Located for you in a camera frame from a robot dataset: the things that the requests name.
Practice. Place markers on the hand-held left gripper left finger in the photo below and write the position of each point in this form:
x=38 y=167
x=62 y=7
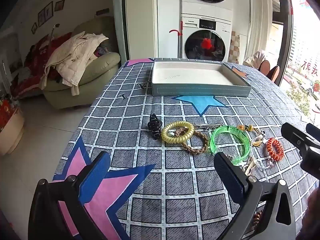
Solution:
x=96 y=173

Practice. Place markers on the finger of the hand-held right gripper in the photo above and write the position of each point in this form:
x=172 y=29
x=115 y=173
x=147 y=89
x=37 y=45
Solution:
x=313 y=131
x=293 y=136

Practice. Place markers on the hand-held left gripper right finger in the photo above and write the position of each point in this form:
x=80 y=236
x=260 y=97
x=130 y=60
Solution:
x=228 y=173

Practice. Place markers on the green translucent bangle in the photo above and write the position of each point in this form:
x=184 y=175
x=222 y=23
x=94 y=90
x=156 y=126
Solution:
x=243 y=145

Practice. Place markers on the silver hair clip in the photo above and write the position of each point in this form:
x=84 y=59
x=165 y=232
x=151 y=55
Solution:
x=208 y=126

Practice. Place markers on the black hair claw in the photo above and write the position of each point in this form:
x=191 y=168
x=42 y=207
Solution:
x=154 y=126

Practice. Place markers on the grey-blue tray box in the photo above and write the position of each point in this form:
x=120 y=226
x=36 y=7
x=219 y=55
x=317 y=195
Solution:
x=200 y=75

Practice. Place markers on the person's right hand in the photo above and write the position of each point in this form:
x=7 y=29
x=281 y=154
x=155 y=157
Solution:
x=315 y=207

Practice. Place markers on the beige hair clip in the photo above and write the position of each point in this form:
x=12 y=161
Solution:
x=250 y=168

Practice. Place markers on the grey checked star tablecloth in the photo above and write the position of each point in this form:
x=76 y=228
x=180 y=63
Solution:
x=175 y=192

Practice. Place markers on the brown chair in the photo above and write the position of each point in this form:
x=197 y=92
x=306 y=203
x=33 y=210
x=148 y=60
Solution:
x=275 y=73
x=264 y=68

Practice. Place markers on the white cloth on chair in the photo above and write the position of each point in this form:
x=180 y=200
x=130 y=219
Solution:
x=255 y=57

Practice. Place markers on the white round container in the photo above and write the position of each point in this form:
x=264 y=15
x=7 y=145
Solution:
x=11 y=132

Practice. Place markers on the green sofa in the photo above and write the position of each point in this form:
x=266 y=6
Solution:
x=100 y=65

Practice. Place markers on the beige jacket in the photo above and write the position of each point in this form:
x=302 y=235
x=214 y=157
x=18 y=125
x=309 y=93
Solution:
x=72 y=60

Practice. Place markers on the red clothes pile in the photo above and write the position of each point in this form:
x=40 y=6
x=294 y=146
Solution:
x=35 y=62

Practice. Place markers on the white washing machine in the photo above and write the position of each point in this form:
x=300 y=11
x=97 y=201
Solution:
x=220 y=23

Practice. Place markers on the white cabinet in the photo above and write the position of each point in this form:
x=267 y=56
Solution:
x=142 y=17

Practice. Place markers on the tiny dark picture frame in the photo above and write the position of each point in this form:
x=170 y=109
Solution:
x=34 y=28

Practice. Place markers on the large dark picture frame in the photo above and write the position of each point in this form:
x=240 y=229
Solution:
x=45 y=13

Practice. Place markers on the small dark picture frame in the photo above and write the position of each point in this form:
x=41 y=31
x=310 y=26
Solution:
x=59 y=5

